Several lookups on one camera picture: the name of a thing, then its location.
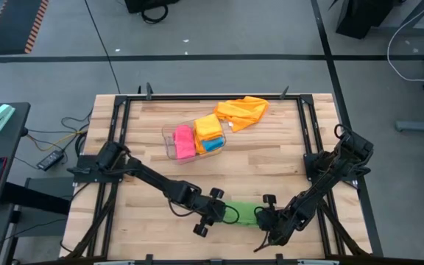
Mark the grey table foot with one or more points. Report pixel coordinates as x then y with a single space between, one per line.
422 126

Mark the black power adapter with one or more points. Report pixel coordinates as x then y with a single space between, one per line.
50 159

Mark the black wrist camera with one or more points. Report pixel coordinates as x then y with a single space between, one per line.
216 193
269 200

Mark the black orange-striped floor mat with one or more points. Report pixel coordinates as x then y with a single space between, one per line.
11 25

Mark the black frame clamp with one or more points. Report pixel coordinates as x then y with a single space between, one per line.
148 92
284 92
279 258
149 258

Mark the green microfiber towel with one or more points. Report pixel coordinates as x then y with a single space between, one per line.
247 213

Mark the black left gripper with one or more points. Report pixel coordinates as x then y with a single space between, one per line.
212 213

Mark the pink microfiber towel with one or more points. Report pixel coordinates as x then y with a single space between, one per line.
184 141

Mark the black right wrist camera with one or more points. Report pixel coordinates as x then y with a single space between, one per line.
269 200

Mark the black aluminium table frame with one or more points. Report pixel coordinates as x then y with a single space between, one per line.
212 97

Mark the black equipment on stand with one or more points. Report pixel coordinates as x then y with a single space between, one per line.
363 14

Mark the clear plastic bin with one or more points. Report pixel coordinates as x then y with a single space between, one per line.
168 141

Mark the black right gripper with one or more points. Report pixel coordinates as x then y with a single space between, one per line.
274 224

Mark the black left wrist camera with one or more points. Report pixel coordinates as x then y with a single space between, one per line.
216 193

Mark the blue microfiber towel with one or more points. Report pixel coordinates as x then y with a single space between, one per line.
213 144

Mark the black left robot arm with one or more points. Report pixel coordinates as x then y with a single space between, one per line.
153 180

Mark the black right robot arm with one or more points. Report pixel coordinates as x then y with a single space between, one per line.
326 176

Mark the orange microfiber towel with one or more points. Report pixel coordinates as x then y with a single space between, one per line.
198 145
243 110
208 127

